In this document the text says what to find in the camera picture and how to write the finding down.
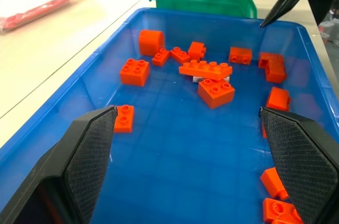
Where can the small white grey block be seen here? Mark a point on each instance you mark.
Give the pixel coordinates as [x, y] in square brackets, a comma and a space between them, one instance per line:
[197, 79]

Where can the red flat object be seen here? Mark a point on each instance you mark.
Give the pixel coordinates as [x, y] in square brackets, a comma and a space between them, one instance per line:
[34, 10]

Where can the orange rounded toy block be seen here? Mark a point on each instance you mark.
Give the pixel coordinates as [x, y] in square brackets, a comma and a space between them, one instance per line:
[150, 42]

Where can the long orange toy brick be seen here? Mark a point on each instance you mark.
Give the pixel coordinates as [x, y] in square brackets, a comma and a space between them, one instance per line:
[205, 71]

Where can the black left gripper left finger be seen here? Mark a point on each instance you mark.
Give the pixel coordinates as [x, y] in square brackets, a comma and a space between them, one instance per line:
[79, 165]

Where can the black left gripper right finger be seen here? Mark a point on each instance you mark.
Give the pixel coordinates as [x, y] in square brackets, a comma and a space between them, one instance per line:
[299, 160]

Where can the small orange toy brick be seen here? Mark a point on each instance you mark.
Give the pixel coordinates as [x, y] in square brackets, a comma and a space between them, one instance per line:
[240, 55]
[196, 50]
[180, 55]
[124, 119]
[160, 57]

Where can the orange square toy brick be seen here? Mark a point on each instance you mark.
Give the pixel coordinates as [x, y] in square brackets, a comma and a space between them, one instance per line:
[215, 93]
[134, 72]

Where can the large blue plastic bin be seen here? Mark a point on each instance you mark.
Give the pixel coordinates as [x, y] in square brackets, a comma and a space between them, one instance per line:
[174, 139]

